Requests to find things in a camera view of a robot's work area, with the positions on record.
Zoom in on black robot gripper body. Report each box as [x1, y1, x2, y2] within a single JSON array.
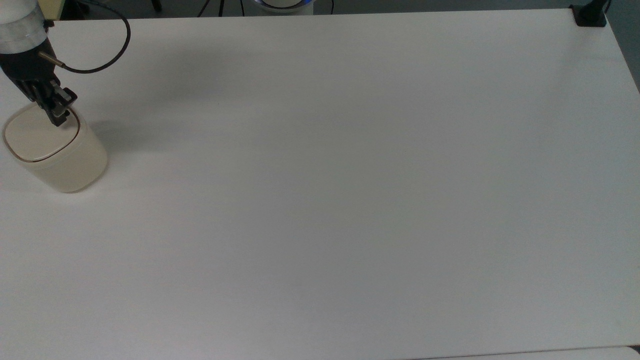
[[0, 39, 62, 103]]

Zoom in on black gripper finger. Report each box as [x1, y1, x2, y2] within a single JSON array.
[[33, 85, 69, 129], [50, 83, 79, 121]]

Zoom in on cream round trash bin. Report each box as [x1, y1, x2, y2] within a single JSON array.
[[2, 101, 109, 194]]

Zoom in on light wooden furniture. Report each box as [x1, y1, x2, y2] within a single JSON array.
[[38, 0, 65, 22]]

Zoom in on black tripod legs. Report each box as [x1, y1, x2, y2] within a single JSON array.
[[197, 0, 247, 18]]

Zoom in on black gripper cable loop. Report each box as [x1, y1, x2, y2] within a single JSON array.
[[39, 0, 132, 75]]

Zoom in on white robot base blue ring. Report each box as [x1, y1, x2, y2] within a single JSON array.
[[254, 0, 317, 17]]

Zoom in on black table clamp mount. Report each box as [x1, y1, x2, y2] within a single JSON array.
[[570, 0, 614, 28]]

